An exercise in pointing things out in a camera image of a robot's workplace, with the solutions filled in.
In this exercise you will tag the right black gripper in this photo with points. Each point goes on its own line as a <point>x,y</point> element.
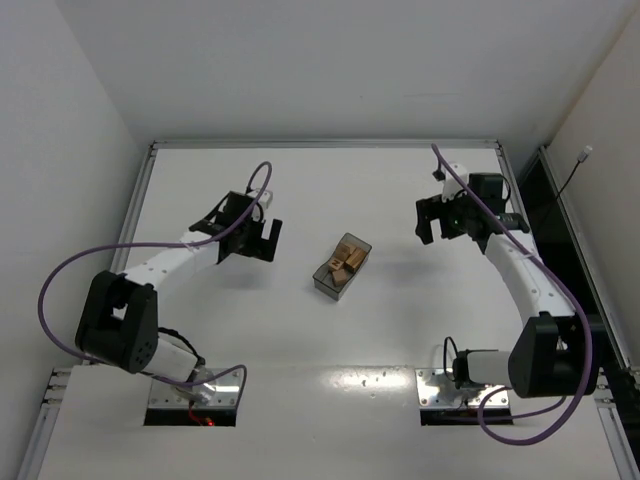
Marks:
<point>445,220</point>

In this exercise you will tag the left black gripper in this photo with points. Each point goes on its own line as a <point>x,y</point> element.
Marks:
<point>255,240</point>

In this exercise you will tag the long striped wood block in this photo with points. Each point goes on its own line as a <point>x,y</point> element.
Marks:
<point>354,261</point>

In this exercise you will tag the long plain wood block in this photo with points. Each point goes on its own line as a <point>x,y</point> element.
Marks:
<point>344,250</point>

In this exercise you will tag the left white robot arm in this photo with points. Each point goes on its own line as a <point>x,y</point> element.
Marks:
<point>120,322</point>

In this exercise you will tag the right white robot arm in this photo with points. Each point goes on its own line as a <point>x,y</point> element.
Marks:
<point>556,353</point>

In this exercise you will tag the small wood cube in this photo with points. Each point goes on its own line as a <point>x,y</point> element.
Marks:
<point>335,264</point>
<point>340,277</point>

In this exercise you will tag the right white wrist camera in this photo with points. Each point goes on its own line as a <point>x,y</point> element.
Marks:
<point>450,186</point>

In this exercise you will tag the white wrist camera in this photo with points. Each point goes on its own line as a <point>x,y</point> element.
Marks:
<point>264,202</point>
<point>450,186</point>

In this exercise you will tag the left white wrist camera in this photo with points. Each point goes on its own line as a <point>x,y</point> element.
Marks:
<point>264,202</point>

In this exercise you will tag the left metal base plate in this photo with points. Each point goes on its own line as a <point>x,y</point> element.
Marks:
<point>222,393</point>

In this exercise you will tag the metal base plate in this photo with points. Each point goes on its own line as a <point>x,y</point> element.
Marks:
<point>222,393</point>
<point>437,393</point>

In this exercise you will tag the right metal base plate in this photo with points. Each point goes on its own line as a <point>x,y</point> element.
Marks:
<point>437,393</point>

